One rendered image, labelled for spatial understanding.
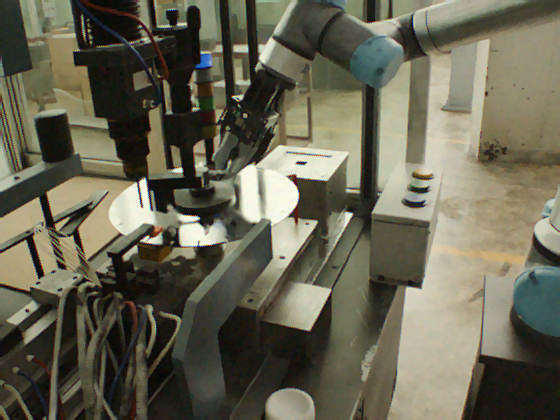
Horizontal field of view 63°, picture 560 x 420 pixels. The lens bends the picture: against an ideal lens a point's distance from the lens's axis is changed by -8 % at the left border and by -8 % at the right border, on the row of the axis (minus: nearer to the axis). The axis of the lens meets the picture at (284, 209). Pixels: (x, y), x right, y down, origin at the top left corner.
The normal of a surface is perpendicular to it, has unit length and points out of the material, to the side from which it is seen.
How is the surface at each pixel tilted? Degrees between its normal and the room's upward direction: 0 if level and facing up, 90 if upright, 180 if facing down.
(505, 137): 90
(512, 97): 92
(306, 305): 0
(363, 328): 0
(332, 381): 0
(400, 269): 90
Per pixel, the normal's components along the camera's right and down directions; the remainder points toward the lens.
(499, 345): -0.04, -0.90
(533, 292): -0.58, 0.49
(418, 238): -0.37, 0.42
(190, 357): 0.93, 0.13
